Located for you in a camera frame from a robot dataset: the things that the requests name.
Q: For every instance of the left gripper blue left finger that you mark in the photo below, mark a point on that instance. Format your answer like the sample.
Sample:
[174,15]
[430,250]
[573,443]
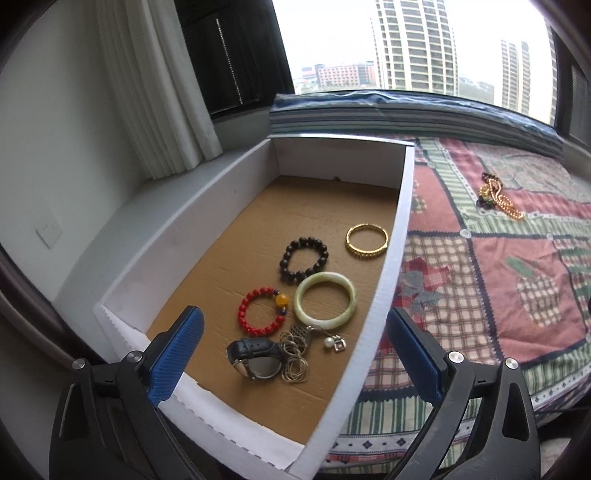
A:
[107,424]

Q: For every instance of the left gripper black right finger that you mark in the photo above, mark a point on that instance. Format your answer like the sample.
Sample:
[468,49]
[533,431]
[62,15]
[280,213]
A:
[503,443]

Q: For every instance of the black wrist watch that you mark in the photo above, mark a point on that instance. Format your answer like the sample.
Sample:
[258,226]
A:
[256,358]

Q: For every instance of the silver ring bundle pendant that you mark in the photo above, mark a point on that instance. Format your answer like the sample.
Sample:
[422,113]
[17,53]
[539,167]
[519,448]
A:
[294,344]

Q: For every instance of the gold bangle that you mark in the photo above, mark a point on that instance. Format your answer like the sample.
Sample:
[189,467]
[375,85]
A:
[367,240]

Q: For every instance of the pale green jade bangle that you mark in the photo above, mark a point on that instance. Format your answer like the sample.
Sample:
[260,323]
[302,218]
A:
[325,300]

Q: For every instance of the pearl square charm earring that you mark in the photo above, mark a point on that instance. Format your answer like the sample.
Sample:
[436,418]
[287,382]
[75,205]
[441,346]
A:
[333,341]

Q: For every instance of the patchwork plaid quilt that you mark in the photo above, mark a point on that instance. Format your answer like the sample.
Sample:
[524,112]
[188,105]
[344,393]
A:
[508,278]

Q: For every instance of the gold floral brooch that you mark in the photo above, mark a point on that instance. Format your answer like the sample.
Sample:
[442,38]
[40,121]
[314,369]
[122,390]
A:
[484,193]

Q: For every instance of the white cardboard box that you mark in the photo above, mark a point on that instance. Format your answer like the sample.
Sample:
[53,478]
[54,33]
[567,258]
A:
[228,240]

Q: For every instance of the striped blue folded mattress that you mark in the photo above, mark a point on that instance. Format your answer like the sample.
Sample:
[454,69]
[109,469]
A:
[373,112]

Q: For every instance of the white curtain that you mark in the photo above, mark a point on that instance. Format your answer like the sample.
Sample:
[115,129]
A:
[155,86]

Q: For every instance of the white wall socket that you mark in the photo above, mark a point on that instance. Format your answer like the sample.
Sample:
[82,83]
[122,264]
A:
[49,231]

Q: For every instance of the black window frame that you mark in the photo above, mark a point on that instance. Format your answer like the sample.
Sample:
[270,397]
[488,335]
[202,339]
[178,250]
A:
[237,53]

